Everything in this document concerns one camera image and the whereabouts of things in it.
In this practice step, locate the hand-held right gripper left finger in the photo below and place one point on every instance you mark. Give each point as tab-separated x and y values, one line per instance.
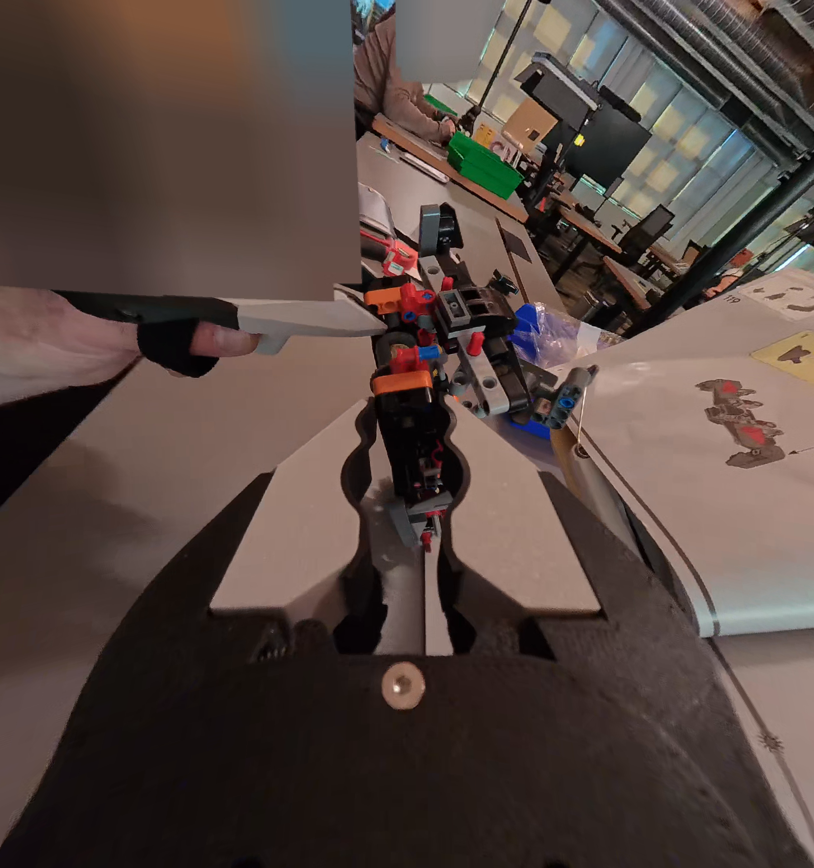
291	542

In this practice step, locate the person's left hand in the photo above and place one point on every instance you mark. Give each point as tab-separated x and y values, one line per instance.
41	346

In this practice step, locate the black floor lamp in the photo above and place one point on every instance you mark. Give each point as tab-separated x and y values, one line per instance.
509	54

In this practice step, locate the green plastic bin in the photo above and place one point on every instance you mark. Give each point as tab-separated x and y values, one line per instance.
481	163

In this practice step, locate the blue plastic bin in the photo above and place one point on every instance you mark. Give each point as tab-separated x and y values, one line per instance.
529	325

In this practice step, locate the black monitor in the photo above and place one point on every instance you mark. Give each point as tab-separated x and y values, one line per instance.
604	146

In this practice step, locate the red green small box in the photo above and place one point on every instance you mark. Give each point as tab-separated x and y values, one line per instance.
399	261

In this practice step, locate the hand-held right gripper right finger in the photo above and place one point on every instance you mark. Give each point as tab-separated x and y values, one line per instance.
522	542

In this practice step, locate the clear plastic bag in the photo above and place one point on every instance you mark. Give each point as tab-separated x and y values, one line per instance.
570	332

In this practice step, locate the black table mat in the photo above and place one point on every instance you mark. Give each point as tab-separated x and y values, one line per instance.
515	244

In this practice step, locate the wooden office desk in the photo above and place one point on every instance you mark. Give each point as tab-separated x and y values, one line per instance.
590	234

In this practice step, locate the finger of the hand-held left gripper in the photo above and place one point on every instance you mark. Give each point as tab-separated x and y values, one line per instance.
362	305
312	319

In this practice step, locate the multicoloured lego car model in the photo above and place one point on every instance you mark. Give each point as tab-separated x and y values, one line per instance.
414	420

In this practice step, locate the grey wallet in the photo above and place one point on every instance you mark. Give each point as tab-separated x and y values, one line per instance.
376	210

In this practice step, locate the lego instruction booklet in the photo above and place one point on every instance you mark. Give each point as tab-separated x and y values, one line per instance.
719	475

